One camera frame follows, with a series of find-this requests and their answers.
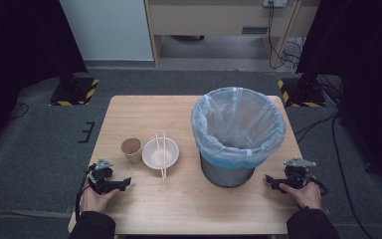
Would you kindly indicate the black striped stand base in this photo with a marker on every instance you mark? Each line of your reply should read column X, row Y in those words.
column 303, row 96
column 76, row 94

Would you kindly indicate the metal mesh trash bin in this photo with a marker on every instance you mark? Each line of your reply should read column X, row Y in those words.
column 225, row 176

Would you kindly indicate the brown paper cup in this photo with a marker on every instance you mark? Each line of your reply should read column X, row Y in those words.
column 132, row 149

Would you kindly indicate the person's right hand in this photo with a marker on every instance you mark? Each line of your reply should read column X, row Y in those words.
column 306, row 195

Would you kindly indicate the wooden chopstick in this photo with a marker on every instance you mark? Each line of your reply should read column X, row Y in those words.
column 164, row 152
column 159, row 156

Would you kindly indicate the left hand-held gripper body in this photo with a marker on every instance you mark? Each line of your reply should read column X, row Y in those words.
column 100, row 174

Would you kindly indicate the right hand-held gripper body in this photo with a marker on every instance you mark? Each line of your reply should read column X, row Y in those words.
column 297, row 174

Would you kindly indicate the light wooden desk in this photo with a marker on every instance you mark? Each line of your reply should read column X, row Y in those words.
column 205, row 20

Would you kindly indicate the person's left hand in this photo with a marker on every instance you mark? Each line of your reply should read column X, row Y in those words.
column 94, row 200

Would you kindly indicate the white paper bowl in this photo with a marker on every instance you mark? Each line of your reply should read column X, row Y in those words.
column 152, row 156

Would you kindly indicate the black curtain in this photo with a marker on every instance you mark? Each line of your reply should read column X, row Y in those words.
column 20, row 49
column 361, row 49

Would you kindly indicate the white wall socket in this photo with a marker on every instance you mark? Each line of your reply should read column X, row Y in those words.
column 275, row 2

